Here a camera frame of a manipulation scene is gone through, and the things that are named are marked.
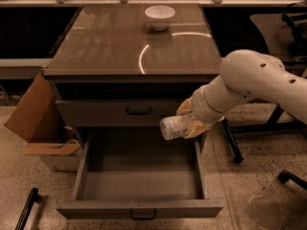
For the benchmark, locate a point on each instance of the open grey lower drawer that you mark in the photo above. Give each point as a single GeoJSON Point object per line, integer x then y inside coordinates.
{"type": "Point", "coordinates": [133, 172]}

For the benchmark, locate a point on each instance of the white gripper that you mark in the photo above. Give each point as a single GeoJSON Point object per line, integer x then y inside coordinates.
{"type": "Point", "coordinates": [199, 106]}

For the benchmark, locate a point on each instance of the black bar lower left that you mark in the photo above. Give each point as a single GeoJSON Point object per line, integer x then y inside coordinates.
{"type": "Point", "coordinates": [33, 198]}

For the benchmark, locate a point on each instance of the grey drawer cabinet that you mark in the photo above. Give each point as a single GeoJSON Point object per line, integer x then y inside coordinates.
{"type": "Point", "coordinates": [112, 53]}

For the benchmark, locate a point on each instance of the closed grey middle drawer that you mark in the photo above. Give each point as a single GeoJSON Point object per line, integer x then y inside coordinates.
{"type": "Point", "coordinates": [116, 113]}

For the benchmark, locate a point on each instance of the white ceramic bowl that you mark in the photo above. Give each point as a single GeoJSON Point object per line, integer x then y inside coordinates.
{"type": "Point", "coordinates": [160, 17]}

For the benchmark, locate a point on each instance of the black leg lower right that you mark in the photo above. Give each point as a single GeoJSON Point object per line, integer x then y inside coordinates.
{"type": "Point", "coordinates": [285, 176]}

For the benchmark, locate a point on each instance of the plastic bottle with label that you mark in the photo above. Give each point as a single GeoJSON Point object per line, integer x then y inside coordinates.
{"type": "Point", "coordinates": [176, 126]}

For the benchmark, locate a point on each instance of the open cardboard box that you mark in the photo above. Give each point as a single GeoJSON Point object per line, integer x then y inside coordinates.
{"type": "Point", "coordinates": [38, 122]}

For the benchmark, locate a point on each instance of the black stand base legs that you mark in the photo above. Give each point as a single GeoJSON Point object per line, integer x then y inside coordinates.
{"type": "Point", "coordinates": [271, 125]}

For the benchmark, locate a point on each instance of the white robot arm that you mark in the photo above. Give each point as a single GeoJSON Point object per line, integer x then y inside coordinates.
{"type": "Point", "coordinates": [244, 75]}

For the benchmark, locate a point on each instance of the black chair with grey seat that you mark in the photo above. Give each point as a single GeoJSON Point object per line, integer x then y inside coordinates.
{"type": "Point", "coordinates": [285, 32]}

